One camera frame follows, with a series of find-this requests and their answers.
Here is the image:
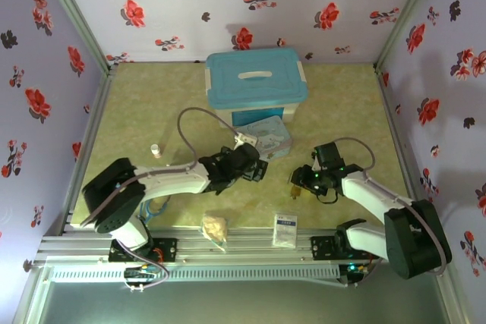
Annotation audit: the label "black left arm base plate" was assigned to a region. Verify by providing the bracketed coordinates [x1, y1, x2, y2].
[108, 237, 180, 264]

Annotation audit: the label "light blue tissue pack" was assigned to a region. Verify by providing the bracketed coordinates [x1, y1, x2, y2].
[234, 115, 294, 161]

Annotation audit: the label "grey left arm cable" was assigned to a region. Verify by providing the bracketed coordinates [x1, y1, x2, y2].
[81, 106, 244, 234]

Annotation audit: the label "blue cable loop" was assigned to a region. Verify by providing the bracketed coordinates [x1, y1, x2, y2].
[139, 198, 170, 225]

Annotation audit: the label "aluminium side rail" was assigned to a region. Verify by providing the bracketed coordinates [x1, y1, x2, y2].
[374, 65, 423, 203]
[61, 65, 119, 232]

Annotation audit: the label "white slotted cable duct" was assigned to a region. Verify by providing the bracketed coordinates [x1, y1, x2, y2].
[48, 265, 339, 284]

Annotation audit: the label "aluminium front rail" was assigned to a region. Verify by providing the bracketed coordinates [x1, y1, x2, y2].
[36, 226, 384, 269]

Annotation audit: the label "aluminium corner post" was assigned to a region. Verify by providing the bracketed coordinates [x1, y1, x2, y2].
[36, 0, 117, 71]
[373, 0, 442, 70]

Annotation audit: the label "clear bag beige contents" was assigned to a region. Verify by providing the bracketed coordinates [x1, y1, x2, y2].
[200, 212, 231, 253]

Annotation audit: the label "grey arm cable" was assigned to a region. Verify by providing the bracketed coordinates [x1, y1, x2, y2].
[81, 106, 244, 234]
[333, 136, 447, 275]

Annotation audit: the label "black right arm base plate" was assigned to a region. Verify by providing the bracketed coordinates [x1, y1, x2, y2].
[310, 234, 375, 264]

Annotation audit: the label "white blue paper packet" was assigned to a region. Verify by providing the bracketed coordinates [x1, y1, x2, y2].
[272, 213, 298, 248]

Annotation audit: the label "white storage box blue lid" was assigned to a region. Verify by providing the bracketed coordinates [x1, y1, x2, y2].
[205, 47, 309, 127]

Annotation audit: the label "grey right arm cable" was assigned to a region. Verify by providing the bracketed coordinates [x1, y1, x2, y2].
[333, 136, 447, 275]

